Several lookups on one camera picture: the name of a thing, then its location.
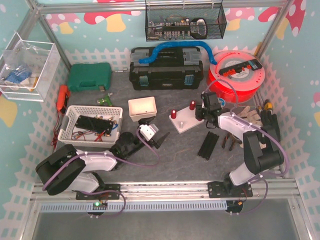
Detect large red spring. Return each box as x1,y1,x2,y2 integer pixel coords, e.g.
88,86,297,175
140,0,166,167
170,109,177,119
189,100,196,111

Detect black rail plate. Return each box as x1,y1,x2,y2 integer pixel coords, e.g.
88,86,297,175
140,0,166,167
197,131,220,161

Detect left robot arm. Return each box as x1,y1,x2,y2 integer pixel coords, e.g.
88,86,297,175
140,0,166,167
35,117,169,199

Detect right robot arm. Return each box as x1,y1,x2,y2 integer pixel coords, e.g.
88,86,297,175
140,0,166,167
195,105,289,198

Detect white parts tray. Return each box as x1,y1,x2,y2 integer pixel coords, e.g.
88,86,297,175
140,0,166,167
128,96,157,122

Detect green small tool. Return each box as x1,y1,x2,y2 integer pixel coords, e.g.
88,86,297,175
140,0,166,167
97,92,113,107

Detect white work glove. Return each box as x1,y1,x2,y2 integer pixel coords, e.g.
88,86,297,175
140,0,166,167
237,105,263,126

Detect red filament spool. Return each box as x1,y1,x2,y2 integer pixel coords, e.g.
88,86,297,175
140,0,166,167
206,50,265,103

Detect black toolbox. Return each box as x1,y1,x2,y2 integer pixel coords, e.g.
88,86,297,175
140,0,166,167
129,47,204,91

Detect white plastic basket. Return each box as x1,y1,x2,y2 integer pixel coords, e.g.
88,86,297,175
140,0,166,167
58,105,123,148

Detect black work glove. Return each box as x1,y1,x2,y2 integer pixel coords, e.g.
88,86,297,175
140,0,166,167
260,110,281,142

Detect green tool case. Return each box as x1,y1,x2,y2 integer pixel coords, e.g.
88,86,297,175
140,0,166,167
67,62,112,92

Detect orange multimeter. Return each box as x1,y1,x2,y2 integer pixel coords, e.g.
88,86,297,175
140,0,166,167
56,84,71,114

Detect blue white glove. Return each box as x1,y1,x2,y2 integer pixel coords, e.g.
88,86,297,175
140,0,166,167
4,65,32,86

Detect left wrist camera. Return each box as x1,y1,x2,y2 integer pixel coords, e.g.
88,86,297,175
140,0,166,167
138,124,159,142

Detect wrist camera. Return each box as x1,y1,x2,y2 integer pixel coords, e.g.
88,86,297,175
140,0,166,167
201,92,221,111
138,124,159,142

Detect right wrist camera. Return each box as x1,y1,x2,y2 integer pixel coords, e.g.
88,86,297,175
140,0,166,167
201,92,221,111

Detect white peg base plate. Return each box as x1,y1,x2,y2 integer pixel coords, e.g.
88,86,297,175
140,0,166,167
168,106,204,134

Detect solder wire spool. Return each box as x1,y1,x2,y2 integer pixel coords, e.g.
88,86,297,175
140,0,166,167
217,97,226,108

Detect pliers with dark handles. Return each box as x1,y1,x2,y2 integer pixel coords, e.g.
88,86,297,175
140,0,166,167
221,132,243,152

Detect blue corrugated hose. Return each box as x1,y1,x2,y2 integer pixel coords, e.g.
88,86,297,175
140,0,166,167
138,40,218,66

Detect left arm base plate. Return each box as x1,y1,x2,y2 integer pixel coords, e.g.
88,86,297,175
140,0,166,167
75,183,121,201

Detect grey slotted cable duct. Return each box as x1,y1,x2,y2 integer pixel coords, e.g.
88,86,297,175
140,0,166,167
39,200,228,213

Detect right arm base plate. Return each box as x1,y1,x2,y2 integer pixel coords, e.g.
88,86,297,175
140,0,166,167
207,181,253,199

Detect black wire mesh basket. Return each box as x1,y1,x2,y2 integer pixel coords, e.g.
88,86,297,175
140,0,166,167
145,0,227,42

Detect clear acrylic wall box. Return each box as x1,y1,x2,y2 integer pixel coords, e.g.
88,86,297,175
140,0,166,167
0,33,61,102

